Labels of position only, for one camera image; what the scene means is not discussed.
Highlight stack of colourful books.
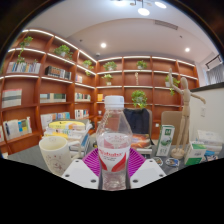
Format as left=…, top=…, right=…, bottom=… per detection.
left=42, top=118, right=94, bottom=155

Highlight wooden shelf unit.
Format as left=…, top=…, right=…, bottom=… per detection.
left=0, top=27, right=201, bottom=158

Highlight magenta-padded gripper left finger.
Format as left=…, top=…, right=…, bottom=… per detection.
left=61, top=148, right=101, bottom=190

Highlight tall green white carton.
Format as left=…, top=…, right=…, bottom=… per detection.
left=155, top=124, right=176, bottom=158

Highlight tan chair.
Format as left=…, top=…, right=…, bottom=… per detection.
left=160, top=110, right=185, bottom=145

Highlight small green white box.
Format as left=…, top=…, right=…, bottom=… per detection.
left=183, top=140, right=208, bottom=167

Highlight clear plastic water bottle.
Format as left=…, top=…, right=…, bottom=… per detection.
left=95, top=95, right=134, bottom=191

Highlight window with grey curtain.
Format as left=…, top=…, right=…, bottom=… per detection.
left=203, top=54, right=224, bottom=86

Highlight stack of white books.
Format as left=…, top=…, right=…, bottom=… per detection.
left=195, top=129, right=224, bottom=155

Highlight ceiling lamp with round lights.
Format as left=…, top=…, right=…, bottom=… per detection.
left=112, top=0, right=168, bottom=17

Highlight wooden artist mannequin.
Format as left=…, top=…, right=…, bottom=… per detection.
left=167, top=67, right=207, bottom=160

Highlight stack of dark books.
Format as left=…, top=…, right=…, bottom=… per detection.
left=129, top=133, right=155, bottom=156

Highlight chair with dark jacket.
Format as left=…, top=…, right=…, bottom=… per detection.
left=123, top=107, right=153, bottom=136

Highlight white partition with dark top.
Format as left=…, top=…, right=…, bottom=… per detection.
left=188, top=82, right=224, bottom=141

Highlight white printed mug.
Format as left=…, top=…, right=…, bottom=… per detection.
left=38, top=135, right=83, bottom=177

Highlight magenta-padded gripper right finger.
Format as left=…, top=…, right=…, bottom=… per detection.
left=129, top=147, right=168, bottom=190

